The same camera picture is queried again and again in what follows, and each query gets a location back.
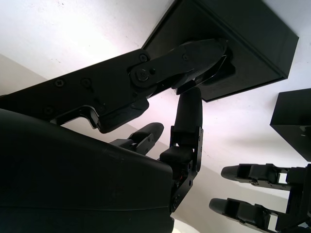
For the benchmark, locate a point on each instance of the black camera box base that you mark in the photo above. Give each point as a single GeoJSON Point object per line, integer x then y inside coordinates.
{"type": "Point", "coordinates": [255, 43]}

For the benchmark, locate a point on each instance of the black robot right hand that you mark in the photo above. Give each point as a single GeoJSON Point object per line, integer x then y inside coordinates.
{"type": "Point", "coordinates": [73, 182]}

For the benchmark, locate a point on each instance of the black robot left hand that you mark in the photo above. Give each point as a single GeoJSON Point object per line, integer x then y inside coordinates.
{"type": "Point", "coordinates": [298, 199]}

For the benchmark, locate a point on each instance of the black Intel RealSense box lid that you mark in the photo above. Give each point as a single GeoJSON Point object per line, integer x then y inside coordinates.
{"type": "Point", "coordinates": [294, 116]}

